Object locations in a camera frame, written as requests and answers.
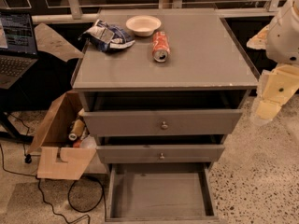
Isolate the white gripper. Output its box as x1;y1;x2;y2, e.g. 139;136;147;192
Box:
247;0;299;126

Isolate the red coke can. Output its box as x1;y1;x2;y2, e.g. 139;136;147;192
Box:
152;32;170;63

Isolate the grey drawer cabinet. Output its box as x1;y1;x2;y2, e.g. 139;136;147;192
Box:
70;8;261;173

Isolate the grey middle drawer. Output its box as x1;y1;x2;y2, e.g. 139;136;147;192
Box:
97;145;224;163

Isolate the grey open bottom drawer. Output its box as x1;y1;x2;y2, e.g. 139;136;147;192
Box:
106;163;221;224

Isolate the grey top drawer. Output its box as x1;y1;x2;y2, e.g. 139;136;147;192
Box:
83;109;242;137

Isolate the white paper bowl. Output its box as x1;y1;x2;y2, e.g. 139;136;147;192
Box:
126;15;162;37

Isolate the blue white chip bag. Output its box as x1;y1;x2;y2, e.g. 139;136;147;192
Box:
80;20;135;52

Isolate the yellow bottle in box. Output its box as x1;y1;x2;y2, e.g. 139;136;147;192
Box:
68;119;85;141

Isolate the brown cardboard box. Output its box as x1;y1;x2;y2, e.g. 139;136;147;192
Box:
27;91;100;180

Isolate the black laptop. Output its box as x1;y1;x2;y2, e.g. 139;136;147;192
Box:
0;9;38;90

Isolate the white window rail frame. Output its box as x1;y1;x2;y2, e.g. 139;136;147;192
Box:
31;0;299;24

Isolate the black floor cable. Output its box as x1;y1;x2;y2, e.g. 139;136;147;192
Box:
0;112;107;224

